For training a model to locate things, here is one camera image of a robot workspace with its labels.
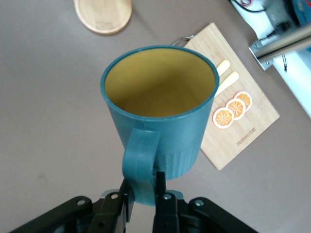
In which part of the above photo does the orange slice toy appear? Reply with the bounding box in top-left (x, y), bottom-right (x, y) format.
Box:
top-left (234, 91), bottom-right (253, 112)
top-left (212, 107), bottom-right (235, 129)
top-left (225, 99), bottom-right (246, 121)

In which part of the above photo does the yellow plastic knife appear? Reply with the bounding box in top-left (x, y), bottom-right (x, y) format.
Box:
top-left (215, 71), bottom-right (240, 95)

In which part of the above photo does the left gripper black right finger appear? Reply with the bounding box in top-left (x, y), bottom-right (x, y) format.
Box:
top-left (153, 171), bottom-right (258, 233)

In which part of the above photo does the wooden mug rack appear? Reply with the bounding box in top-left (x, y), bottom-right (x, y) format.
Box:
top-left (73, 0), bottom-right (133, 35)

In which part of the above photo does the yellow plastic fork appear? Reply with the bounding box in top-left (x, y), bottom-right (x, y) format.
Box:
top-left (216, 59), bottom-right (231, 76)

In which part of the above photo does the brown table mat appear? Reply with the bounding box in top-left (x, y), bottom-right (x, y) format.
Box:
top-left (0, 0), bottom-right (311, 233)

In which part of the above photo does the dark teal cup yellow inside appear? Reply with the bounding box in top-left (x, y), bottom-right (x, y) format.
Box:
top-left (100, 45), bottom-right (221, 207)

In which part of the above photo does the bamboo cutting board metal handle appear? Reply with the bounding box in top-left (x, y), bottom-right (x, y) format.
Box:
top-left (172, 22), bottom-right (280, 171)

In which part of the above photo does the metal camera pole bracket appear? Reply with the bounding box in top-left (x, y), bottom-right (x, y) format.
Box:
top-left (248, 38), bottom-right (275, 71)

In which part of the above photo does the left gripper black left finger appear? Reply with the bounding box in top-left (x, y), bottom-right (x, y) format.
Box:
top-left (9, 179), bottom-right (136, 233)

